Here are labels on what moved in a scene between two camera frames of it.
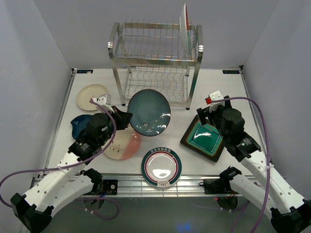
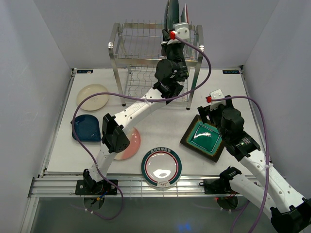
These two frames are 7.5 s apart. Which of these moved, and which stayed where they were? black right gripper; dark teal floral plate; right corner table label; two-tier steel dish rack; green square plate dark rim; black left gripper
Moved: black left gripper; dark teal floral plate
Stayed: two-tier steel dish rack; black right gripper; right corner table label; green square plate dark rim
